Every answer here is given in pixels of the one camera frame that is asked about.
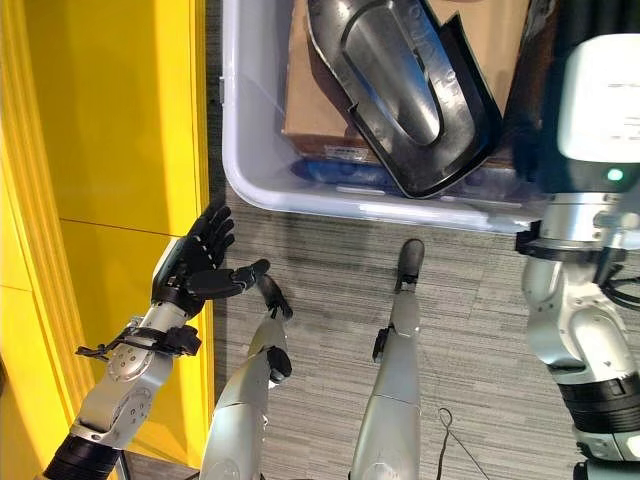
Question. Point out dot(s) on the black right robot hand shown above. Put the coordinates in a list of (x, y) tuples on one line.
[(595, 100)]

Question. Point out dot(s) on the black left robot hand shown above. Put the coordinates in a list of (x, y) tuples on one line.
[(202, 257)]

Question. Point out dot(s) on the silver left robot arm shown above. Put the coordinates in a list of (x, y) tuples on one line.
[(127, 370)]

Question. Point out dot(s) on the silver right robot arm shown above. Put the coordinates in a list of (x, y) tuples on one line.
[(575, 320)]

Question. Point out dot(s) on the pale plastic storage box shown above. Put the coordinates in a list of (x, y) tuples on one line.
[(260, 165)]

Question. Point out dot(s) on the yellow shelf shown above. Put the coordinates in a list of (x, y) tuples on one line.
[(110, 125)]

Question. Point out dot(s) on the brown cardboard box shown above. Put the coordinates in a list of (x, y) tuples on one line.
[(310, 100)]

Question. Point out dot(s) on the silver left robot leg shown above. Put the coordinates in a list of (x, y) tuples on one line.
[(240, 400)]

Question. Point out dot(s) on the silver robot leg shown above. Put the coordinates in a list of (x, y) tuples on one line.
[(240, 400), (395, 380)]

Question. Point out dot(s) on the blue plastic item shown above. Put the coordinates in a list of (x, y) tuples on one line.
[(340, 171)]

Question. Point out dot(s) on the black sole shaped part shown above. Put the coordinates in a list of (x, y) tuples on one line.
[(400, 100)]

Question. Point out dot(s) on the silver right robot leg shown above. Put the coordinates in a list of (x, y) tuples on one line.
[(395, 380)]

